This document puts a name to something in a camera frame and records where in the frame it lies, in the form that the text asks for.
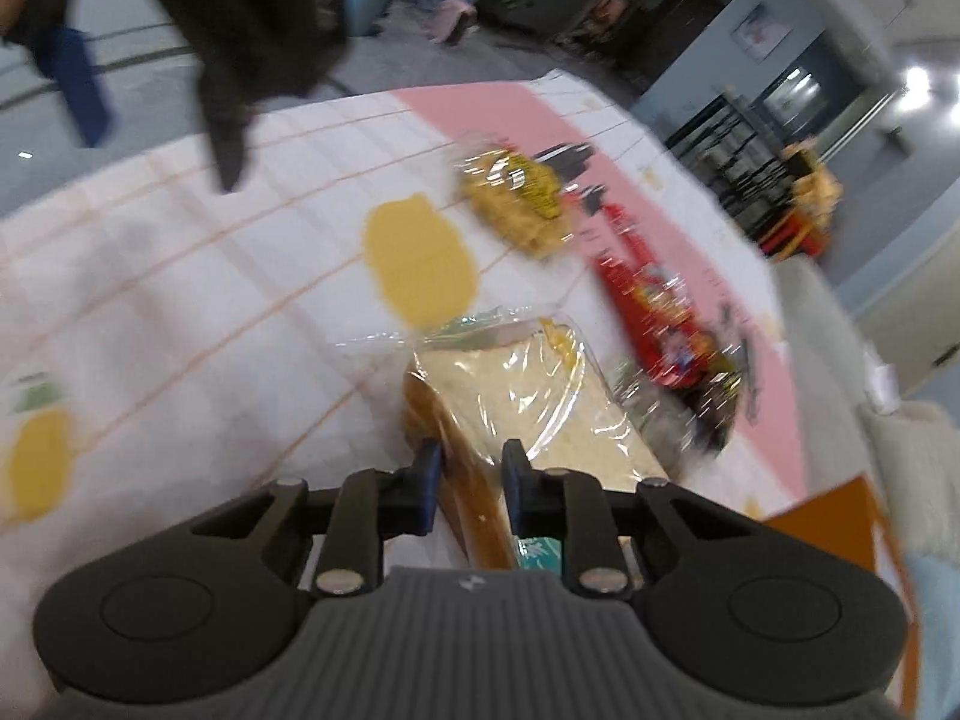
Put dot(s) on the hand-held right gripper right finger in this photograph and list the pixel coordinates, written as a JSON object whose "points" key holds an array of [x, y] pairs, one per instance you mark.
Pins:
{"points": [[514, 486]]}

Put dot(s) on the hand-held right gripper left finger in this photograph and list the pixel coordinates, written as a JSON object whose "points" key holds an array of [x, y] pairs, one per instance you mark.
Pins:
{"points": [[429, 481]]}

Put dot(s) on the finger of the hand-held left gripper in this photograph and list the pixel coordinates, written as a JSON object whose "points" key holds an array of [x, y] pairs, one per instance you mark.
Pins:
{"points": [[79, 86], [229, 142]]}

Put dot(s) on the clear bag of sliced bread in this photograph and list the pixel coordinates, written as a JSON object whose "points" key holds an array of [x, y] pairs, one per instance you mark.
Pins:
{"points": [[517, 390]]}

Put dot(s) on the large red cartoon snack packet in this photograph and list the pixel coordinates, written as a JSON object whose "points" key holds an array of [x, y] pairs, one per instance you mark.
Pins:
{"points": [[656, 315]]}

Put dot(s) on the yellow black snack packet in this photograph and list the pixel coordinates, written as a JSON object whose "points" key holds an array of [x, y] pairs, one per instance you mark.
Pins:
{"points": [[514, 199]]}

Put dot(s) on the orange storage box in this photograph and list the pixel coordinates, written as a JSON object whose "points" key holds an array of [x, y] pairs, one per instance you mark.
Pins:
{"points": [[847, 532]]}

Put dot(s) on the white pink lemon print mat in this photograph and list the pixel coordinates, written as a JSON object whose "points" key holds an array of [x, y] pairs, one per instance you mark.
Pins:
{"points": [[187, 315]]}

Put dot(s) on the pink stool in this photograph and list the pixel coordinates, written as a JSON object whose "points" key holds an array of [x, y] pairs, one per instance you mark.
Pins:
{"points": [[454, 19]]}

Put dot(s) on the dark snack packet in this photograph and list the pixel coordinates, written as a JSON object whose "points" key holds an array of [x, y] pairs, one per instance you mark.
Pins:
{"points": [[709, 405]]}

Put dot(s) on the grey sofa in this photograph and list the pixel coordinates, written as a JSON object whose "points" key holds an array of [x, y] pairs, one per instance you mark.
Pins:
{"points": [[821, 345]]}

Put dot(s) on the orange stool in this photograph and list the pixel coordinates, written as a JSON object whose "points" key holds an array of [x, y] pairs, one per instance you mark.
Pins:
{"points": [[795, 236]]}

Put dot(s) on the beige sofa cushion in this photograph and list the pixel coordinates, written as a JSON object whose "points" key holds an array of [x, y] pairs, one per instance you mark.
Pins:
{"points": [[926, 465]]}

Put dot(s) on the yellow cloth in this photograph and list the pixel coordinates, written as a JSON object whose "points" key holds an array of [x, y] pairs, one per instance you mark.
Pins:
{"points": [[814, 184]]}

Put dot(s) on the light blue pillow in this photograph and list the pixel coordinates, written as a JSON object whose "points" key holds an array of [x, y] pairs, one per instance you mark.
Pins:
{"points": [[934, 630]]}

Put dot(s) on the white red wall picture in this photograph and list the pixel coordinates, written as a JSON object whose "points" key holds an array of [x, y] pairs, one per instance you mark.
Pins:
{"points": [[763, 31]]}

